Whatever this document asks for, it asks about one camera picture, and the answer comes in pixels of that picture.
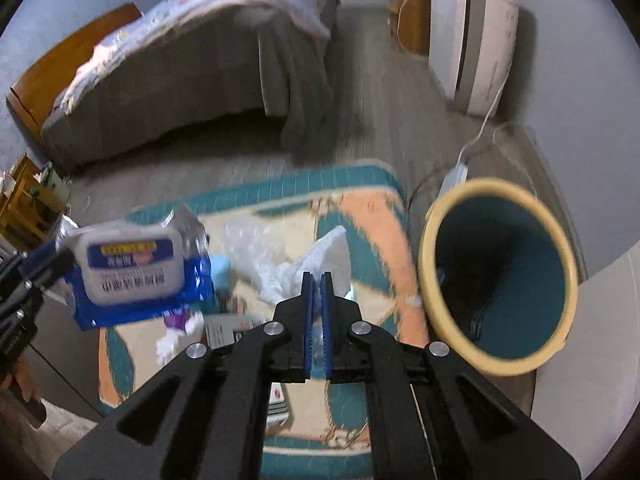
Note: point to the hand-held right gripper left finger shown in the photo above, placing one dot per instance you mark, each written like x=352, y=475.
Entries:
x=310, y=330

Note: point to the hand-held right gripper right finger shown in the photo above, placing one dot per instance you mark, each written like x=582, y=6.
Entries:
x=326, y=330

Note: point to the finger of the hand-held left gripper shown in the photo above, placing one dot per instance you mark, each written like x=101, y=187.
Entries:
x=42, y=265

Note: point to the white tissue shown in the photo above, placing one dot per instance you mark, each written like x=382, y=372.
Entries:
x=325, y=255

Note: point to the small grey cardboard box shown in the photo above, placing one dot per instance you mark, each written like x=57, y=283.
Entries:
x=227, y=330

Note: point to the blue wet wipes packet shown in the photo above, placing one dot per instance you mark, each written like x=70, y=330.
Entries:
x=130, y=270

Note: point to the clear plastic wrap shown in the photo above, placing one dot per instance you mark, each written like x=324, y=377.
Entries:
x=250, y=245

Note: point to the blue glove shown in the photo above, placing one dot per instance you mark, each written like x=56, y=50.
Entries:
x=220, y=270

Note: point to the teal bin with yellow rim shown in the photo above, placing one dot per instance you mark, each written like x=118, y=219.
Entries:
x=500, y=260

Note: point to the wooden rack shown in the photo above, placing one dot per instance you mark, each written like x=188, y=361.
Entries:
x=22, y=200

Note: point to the small white box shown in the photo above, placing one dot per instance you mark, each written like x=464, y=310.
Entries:
x=278, y=405

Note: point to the teal and orange floor mat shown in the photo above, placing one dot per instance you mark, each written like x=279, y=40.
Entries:
x=370, y=220

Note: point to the purple and white wrapper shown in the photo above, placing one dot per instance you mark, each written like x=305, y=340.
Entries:
x=175, y=340

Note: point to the wooden headboard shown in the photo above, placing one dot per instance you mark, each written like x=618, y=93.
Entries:
x=55, y=70

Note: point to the white power strip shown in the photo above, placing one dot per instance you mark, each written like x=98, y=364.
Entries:
x=452, y=179

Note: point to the grey sofa with blanket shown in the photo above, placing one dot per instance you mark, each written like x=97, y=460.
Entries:
x=190, y=90

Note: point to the white panel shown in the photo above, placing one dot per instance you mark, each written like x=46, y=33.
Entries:
x=590, y=360

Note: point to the light blue pillow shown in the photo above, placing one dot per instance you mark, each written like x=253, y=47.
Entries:
x=210, y=10

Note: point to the wooden cabinet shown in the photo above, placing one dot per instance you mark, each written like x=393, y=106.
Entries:
x=415, y=15

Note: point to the white air purifier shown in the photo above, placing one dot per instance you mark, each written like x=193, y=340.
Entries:
x=475, y=35

